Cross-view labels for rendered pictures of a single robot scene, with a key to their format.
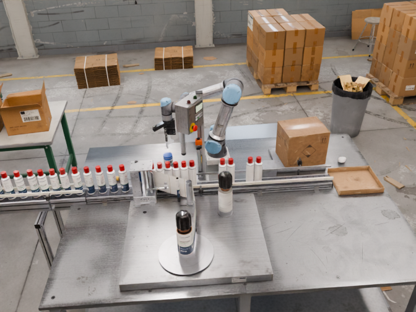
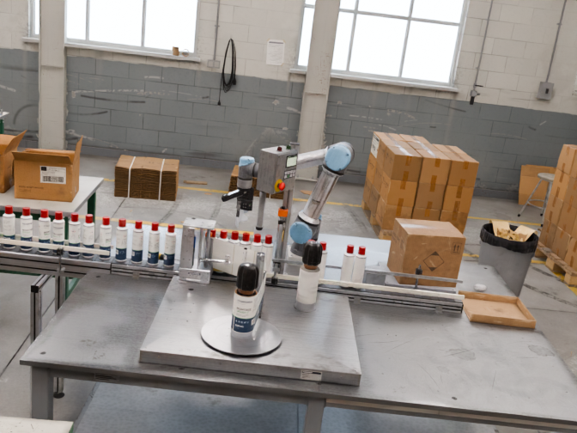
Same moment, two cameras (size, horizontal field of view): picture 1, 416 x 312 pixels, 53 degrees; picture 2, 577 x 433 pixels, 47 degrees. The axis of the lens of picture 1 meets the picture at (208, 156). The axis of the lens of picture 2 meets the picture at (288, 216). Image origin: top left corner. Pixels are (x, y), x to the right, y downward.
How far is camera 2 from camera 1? 0.82 m
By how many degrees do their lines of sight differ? 16
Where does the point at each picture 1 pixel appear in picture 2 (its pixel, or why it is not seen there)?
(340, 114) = not seen: hidden behind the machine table
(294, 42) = (434, 175)
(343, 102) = (494, 254)
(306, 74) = not seen: hidden behind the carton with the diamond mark
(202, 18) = (308, 140)
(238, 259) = (314, 352)
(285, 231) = (386, 343)
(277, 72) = (403, 214)
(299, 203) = (412, 320)
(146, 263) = (183, 336)
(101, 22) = (165, 121)
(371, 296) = not seen: outside the picture
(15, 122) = (30, 180)
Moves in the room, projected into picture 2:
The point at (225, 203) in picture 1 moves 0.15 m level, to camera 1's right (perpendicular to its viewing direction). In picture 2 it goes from (306, 289) to (342, 294)
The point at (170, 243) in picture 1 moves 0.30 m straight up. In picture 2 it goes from (221, 322) to (227, 251)
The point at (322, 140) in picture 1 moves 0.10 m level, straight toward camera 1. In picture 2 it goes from (453, 247) to (451, 253)
